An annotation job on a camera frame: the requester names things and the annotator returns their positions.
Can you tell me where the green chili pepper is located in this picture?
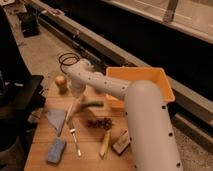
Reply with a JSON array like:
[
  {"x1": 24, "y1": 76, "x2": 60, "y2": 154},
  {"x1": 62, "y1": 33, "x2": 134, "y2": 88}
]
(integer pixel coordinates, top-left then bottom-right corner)
[{"x1": 80, "y1": 101, "x2": 104, "y2": 111}]

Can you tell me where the yellow plastic tub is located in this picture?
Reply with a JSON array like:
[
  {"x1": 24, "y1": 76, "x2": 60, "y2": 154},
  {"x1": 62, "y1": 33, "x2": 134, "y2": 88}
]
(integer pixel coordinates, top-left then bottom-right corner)
[{"x1": 106, "y1": 67, "x2": 175, "y2": 103}]

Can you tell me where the silver metal fork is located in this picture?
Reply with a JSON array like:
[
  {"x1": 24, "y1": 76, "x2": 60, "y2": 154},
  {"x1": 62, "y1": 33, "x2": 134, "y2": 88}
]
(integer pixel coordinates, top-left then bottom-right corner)
[{"x1": 68, "y1": 123, "x2": 82, "y2": 157}]

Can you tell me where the black coiled cable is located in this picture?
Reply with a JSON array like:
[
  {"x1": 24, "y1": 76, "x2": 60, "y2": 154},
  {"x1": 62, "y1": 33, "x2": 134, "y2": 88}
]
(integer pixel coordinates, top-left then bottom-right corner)
[{"x1": 58, "y1": 52, "x2": 82, "y2": 74}]

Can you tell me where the black box on floor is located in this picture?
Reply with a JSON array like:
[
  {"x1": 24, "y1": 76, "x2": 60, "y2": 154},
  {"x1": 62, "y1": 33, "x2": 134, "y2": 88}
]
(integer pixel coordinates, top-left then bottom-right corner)
[{"x1": 20, "y1": 13, "x2": 40, "y2": 37}]

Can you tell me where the wooden block eraser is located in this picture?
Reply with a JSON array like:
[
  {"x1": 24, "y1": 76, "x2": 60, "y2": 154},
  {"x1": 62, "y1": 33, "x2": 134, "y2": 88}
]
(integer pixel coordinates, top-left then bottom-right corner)
[{"x1": 112, "y1": 131, "x2": 130, "y2": 155}]

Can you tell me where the blue sponge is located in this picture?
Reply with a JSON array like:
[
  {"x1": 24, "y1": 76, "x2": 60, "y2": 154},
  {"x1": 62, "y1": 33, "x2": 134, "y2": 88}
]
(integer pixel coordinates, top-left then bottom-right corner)
[{"x1": 46, "y1": 138, "x2": 66, "y2": 164}]

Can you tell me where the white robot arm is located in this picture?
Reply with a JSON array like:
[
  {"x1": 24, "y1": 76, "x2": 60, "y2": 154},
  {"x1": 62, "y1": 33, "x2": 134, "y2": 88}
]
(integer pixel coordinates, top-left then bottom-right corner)
[{"x1": 67, "y1": 59, "x2": 183, "y2": 171}]

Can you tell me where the grey blue cloth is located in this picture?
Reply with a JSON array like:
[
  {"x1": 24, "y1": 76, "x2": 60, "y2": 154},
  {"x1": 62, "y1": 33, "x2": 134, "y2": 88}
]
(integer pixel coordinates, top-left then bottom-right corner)
[{"x1": 46, "y1": 109, "x2": 66, "y2": 136}]

